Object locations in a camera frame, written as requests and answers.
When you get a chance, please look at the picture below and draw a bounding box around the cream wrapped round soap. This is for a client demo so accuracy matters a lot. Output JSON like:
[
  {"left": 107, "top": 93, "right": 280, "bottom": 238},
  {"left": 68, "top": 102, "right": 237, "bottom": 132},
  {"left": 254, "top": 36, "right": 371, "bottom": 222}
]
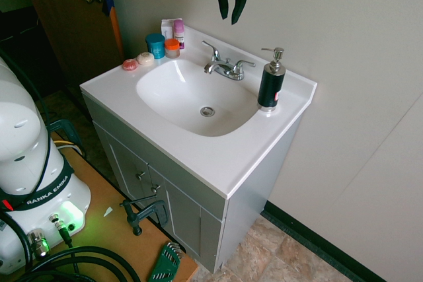
[{"left": 137, "top": 52, "right": 155, "bottom": 66}]

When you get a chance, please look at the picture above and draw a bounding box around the black soap dispenser chrome pump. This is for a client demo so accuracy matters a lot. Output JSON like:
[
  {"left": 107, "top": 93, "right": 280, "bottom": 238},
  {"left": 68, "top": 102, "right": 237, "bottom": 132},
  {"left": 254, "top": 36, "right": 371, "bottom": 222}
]
[{"left": 256, "top": 46, "right": 287, "bottom": 113}]

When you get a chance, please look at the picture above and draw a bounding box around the white bottle with pink cap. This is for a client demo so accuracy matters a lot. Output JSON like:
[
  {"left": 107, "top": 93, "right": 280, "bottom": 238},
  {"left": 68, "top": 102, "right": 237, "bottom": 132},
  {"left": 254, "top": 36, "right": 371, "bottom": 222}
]
[{"left": 173, "top": 19, "right": 186, "bottom": 51}]

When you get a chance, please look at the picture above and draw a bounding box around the yellow cable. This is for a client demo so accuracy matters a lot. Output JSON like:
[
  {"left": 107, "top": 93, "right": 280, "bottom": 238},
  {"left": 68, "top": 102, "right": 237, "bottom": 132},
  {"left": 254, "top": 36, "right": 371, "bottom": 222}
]
[{"left": 54, "top": 140, "right": 81, "bottom": 151}]

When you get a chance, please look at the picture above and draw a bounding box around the small white carton box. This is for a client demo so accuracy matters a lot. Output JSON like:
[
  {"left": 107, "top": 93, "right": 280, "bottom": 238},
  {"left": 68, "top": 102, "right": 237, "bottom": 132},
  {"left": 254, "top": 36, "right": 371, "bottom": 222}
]
[{"left": 161, "top": 17, "right": 183, "bottom": 43}]

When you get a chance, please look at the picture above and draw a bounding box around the white sink countertop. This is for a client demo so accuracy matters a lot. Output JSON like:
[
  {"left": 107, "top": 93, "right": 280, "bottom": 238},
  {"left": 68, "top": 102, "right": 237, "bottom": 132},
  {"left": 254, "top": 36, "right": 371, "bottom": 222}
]
[{"left": 79, "top": 24, "right": 319, "bottom": 201}]

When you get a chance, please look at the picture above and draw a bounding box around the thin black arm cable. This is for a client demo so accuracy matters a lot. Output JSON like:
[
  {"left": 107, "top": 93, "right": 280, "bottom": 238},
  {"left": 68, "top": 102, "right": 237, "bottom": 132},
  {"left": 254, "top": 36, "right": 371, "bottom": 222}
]
[{"left": 0, "top": 46, "right": 53, "bottom": 212}]

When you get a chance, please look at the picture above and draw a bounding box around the teal round jar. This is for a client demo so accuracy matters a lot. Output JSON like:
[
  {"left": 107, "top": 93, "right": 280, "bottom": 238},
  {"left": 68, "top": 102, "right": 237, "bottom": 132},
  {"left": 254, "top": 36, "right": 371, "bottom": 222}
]
[{"left": 145, "top": 33, "right": 167, "bottom": 60}]

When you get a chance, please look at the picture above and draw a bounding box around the clear jar with orange lid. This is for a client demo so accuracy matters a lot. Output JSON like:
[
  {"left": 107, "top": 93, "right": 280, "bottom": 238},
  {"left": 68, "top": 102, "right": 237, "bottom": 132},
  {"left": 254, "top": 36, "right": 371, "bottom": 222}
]
[{"left": 164, "top": 38, "right": 181, "bottom": 59}]

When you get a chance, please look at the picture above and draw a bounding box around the grey vanity cabinet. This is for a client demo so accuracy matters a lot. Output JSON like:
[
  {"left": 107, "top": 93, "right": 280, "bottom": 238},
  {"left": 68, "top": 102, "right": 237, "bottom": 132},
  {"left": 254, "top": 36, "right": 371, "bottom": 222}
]
[{"left": 81, "top": 92, "right": 302, "bottom": 275}]

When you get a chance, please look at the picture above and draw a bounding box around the dark metal C-clamp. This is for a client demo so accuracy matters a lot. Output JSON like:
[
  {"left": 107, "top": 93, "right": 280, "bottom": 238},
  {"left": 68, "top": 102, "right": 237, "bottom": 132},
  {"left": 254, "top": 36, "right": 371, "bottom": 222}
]
[
  {"left": 48, "top": 119, "right": 86, "bottom": 161},
  {"left": 119, "top": 194, "right": 170, "bottom": 237}
]

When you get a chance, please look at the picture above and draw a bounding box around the chrome two-handle faucet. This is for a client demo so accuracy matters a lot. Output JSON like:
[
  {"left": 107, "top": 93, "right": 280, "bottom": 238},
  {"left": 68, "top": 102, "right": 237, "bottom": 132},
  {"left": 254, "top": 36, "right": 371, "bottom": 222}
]
[{"left": 201, "top": 40, "right": 256, "bottom": 82}]

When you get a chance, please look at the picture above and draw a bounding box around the thick black cable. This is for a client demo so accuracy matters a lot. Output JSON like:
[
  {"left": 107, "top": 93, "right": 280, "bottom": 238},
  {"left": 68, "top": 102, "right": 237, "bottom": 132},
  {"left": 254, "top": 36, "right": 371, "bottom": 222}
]
[{"left": 15, "top": 244, "right": 143, "bottom": 282}]

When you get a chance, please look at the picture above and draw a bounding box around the brown wooden door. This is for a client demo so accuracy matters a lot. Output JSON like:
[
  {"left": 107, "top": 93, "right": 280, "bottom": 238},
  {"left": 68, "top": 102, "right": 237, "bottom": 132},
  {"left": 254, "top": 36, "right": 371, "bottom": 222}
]
[{"left": 15, "top": 0, "right": 126, "bottom": 88}]

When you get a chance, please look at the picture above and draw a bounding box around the black baseboard strip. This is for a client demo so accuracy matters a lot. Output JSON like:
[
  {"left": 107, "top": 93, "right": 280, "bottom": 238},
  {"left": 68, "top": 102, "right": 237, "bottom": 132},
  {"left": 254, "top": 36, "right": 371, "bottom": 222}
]
[{"left": 262, "top": 200, "right": 388, "bottom": 282}]

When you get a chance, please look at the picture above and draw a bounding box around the green hex key set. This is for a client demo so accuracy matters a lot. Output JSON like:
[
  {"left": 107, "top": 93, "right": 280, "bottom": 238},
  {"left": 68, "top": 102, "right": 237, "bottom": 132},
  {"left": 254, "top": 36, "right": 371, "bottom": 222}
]
[{"left": 146, "top": 241, "right": 184, "bottom": 282}]

